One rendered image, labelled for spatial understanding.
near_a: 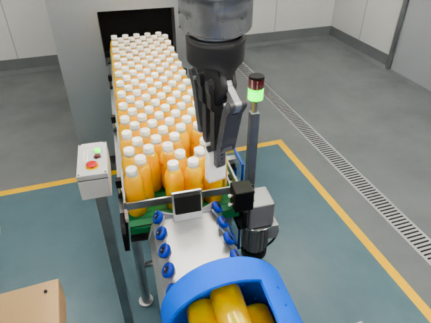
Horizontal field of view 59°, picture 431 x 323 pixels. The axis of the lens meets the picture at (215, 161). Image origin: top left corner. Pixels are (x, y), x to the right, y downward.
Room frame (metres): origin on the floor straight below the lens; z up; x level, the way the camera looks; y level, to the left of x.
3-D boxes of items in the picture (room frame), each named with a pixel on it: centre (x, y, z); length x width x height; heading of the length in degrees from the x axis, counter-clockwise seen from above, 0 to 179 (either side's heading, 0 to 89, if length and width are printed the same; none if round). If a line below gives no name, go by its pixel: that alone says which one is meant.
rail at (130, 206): (1.03, 0.11, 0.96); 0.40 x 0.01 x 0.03; 104
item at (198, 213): (0.96, 0.09, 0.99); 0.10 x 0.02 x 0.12; 104
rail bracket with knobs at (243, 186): (1.05, -0.09, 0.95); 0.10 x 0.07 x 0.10; 104
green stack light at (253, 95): (1.42, -0.16, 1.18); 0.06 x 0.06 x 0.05
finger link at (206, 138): (0.50, 0.01, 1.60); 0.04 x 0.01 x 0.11; 117
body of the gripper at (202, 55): (0.48, 0.00, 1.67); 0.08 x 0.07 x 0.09; 27
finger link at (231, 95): (0.45, -0.02, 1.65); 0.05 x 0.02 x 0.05; 27
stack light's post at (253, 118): (1.42, -0.16, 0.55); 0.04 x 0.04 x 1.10; 14
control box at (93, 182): (1.08, 0.42, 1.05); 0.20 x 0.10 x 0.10; 14
